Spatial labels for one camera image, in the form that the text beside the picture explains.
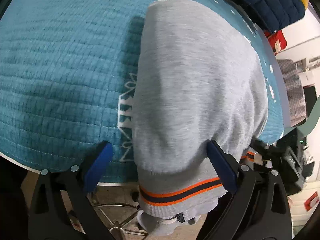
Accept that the grey and navy hoodie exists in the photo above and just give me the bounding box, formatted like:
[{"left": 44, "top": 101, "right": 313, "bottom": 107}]
[{"left": 132, "top": 0, "right": 268, "bottom": 236}]

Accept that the metal stool base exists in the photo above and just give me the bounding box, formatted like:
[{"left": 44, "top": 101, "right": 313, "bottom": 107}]
[{"left": 88, "top": 193, "right": 149, "bottom": 239}]

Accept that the teal quilted bedspread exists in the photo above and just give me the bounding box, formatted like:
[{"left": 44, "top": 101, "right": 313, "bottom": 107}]
[{"left": 1, "top": 0, "right": 284, "bottom": 184}]

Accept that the red cushion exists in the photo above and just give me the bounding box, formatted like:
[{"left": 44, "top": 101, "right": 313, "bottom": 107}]
[{"left": 264, "top": 30, "right": 287, "bottom": 55}]

